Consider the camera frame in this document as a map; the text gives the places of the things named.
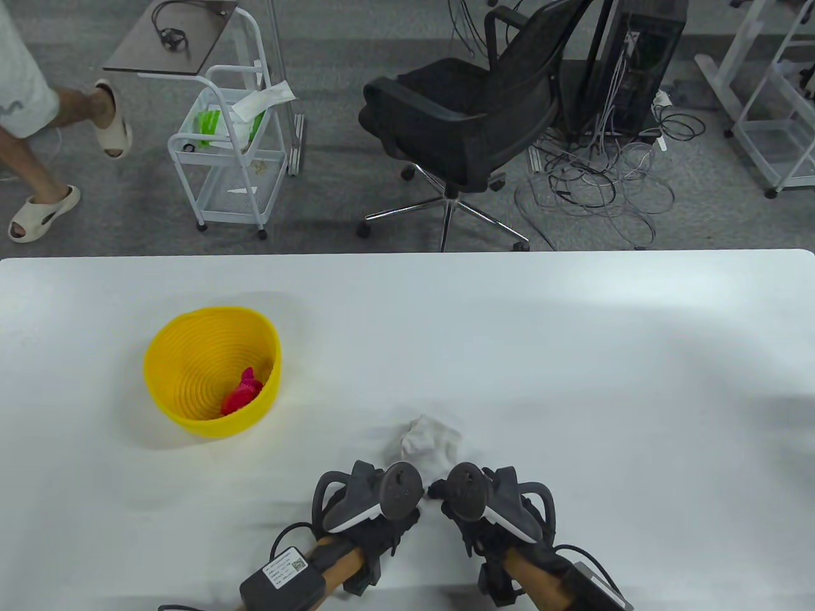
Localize person's right hand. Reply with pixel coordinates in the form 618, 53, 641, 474
428, 481, 561, 564

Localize person's left hand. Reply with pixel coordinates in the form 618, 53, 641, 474
344, 508, 424, 559

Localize person's left forearm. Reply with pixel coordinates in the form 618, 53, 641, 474
315, 538, 367, 593

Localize person's right forearm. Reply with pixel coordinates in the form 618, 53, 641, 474
506, 551, 574, 611

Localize grey white left hand controller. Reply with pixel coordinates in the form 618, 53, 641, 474
311, 460, 425, 534

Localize grey white hand controller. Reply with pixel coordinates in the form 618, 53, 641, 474
311, 460, 425, 534
444, 463, 560, 545

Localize grey white right hand controller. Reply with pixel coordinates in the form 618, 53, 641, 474
444, 463, 560, 545

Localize black labelled wrist box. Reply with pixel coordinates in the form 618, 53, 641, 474
240, 546, 327, 611

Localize black plain wrist box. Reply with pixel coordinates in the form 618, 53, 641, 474
570, 560, 634, 611

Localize yellow ribbed basket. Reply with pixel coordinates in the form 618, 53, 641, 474
143, 306, 283, 437

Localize black office chair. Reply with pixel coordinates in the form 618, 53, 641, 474
357, 0, 596, 252

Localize green white packet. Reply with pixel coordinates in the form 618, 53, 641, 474
194, 109, 268, 148

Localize black computer tower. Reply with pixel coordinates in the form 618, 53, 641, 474
576, 0, 690, 137

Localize dark top side table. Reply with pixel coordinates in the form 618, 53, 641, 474
103, 0, 239, 80

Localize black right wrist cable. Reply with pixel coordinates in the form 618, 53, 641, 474
554, 544, 621, 596

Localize white rolling wire cart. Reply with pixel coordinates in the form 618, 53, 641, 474
167, 6, 288, 241

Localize tangle of floor cables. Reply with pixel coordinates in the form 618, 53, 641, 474
514, 89, 706, 250

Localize grey metal stand post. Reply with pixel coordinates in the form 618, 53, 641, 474
266, 0, 308, 177

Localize white wire rack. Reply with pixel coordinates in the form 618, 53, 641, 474
731, 0, 815, 199

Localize hanging black cables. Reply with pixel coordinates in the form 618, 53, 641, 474
448, 0, 494, 58

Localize white desk leg frame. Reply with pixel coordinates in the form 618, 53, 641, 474
694, 0, 765, 137

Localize black cable on side table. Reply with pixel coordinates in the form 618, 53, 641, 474
152, 0, 237, 52

